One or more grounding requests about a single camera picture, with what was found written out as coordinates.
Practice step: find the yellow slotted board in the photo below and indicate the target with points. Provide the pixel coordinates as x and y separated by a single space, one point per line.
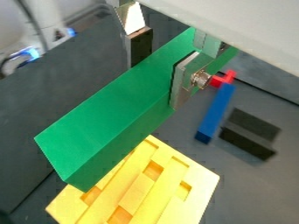
155 187

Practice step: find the green long block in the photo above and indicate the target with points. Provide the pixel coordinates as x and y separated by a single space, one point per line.
87 142

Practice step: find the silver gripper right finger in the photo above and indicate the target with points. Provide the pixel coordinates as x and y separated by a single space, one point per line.
190 72

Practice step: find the blue long block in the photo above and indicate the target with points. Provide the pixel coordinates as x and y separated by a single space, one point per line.
211 120

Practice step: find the black angle bracket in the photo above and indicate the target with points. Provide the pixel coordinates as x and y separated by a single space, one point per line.
250 133

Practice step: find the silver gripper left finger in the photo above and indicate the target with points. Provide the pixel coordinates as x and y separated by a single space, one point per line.
138 33

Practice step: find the red comb-shaped block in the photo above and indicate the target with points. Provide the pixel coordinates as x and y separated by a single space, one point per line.
226 78

